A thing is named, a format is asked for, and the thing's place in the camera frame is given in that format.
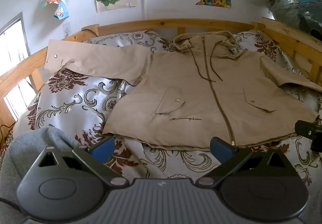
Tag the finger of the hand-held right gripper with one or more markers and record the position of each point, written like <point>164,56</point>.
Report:
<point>308,128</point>

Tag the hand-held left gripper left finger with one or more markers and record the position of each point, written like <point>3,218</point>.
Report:
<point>103,150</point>

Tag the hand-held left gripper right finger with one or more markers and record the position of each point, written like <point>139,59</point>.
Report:
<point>220,151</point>

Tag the beige hooded jacket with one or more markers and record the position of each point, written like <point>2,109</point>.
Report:
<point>196,93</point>

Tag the floral white bedspread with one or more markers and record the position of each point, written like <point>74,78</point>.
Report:
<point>75,103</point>

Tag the grey sweatshirt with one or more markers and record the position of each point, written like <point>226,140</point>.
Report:
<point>30,143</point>

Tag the window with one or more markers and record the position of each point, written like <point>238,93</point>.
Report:
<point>10,45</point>

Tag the wooden bed frame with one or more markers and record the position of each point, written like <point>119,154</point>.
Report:
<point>163,23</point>

